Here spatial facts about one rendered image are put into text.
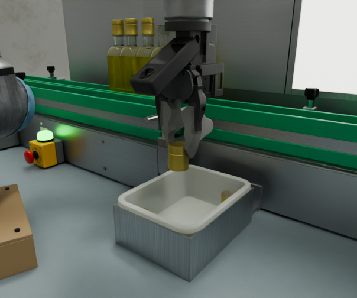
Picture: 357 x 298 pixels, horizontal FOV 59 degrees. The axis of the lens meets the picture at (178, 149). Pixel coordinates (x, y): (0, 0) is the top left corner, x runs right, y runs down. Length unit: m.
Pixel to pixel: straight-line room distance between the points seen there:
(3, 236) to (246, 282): 0.39
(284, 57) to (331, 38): 0.11
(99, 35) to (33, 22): 2.53
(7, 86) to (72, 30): 0.76
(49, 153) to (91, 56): 0.49
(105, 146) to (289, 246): 0.50
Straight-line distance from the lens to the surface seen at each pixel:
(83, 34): 1.36
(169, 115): 0.53
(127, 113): 0.79
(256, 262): 0.59
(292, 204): 0.70
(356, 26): 0.80
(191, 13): 0.49
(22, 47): 3.76
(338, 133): 0.65
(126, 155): 0.80
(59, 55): 3.82
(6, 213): 0.65
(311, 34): 0.82
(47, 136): 0.99
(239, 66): 0.88
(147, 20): 0.89
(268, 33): 0.85
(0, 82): 0.68
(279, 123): 0.68
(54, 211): 0.76
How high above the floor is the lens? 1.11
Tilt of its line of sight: 19 degrees down
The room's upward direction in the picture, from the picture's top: straight up
